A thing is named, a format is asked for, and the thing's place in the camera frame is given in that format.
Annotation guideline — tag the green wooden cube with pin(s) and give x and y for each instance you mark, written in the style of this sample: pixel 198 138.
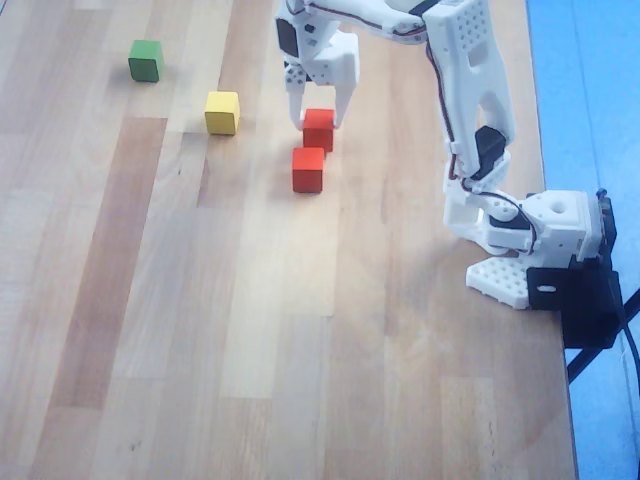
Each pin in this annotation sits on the green wooden cube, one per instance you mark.
pixel 145 61

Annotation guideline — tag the red wooden cube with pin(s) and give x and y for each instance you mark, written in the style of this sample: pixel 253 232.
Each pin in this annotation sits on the red wooden cube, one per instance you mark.
pixel 307 172
pixel 318 132

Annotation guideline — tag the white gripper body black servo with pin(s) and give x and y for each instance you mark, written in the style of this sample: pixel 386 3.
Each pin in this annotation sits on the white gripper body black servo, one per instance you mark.
pixel 334 64

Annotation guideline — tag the black table clamp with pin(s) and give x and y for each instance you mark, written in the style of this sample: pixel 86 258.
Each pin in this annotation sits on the black table clamp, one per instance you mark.
pixel 585 310

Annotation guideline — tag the black metal rod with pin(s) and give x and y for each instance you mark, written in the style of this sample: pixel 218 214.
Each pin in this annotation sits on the black metal rod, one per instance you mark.
pixel 590 362

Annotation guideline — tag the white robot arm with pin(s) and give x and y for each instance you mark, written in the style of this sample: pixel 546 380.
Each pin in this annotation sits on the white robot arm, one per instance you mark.
pixel 475 75

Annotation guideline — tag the yellow wooden cube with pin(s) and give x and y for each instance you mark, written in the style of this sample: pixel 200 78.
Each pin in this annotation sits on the yellow wooden cube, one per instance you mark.
pixel 222 114

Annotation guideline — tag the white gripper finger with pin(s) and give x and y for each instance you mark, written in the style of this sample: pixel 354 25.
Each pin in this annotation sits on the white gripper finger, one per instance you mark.
pixel 346 100
pixel 296 97

